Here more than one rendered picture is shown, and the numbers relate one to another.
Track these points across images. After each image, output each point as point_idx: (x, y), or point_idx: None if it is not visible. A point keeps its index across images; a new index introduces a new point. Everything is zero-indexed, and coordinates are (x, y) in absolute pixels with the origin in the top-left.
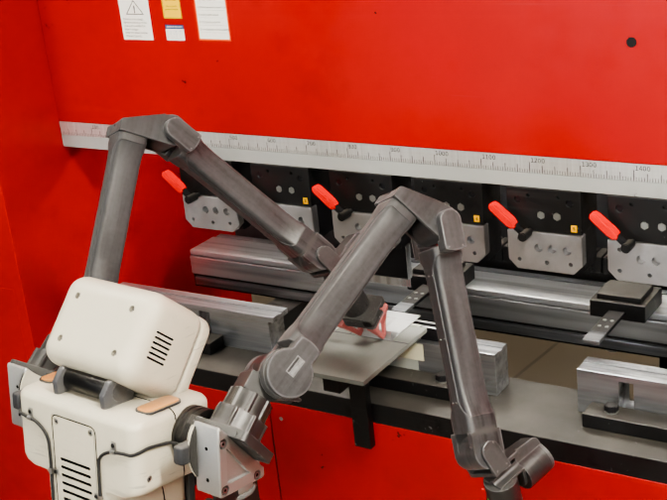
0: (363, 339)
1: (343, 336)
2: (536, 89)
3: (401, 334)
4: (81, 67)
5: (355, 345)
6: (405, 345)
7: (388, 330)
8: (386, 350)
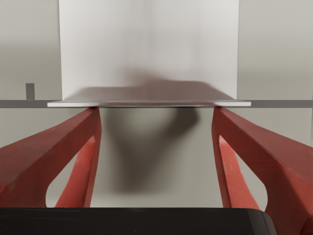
0: (119, 133)
1: (23, 137)
2: None
3: (248, 35)
4: None
5: (118, 193)
6: (310, 123)
7: (239, 105)
8: (259, 189)
